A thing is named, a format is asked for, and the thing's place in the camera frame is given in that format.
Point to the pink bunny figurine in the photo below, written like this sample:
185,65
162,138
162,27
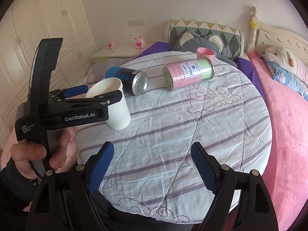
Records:
111,44
140,43

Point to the patchwork triangle quilt cushion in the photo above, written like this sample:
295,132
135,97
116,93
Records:
232,38

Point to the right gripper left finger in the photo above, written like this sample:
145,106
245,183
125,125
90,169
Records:
63,200

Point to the white paper cup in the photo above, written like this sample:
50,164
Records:
119,114

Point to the striped round table cover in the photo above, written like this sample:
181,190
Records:
152,172

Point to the small pink cup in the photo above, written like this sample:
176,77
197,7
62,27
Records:
206,54

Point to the cream wooden headboard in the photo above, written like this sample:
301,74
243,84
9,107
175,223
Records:
262,36

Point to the right pink bunny figurine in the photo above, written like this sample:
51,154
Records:
140,43

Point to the cream bedside shelf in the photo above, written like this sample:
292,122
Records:
121,50

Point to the blue cartoon pillow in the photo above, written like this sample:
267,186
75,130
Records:
286,78

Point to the wall switch plate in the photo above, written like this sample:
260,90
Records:
138,22

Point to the pink fleece bedspread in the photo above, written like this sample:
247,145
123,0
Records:
288,137

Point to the left pink bunny figurine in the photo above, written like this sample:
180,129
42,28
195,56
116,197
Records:
111,44

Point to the cream dog plush toy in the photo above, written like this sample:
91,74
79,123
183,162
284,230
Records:
284,58

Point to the pink green cylinder tin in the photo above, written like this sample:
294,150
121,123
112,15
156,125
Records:
188,72

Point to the person's left hand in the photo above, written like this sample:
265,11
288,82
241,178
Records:
62,160

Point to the blue black metal can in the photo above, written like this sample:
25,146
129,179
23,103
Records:
134,81

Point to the grey cat plush cushion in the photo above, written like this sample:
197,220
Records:
190,41

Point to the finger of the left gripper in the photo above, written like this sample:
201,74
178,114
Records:
105,99
69,92

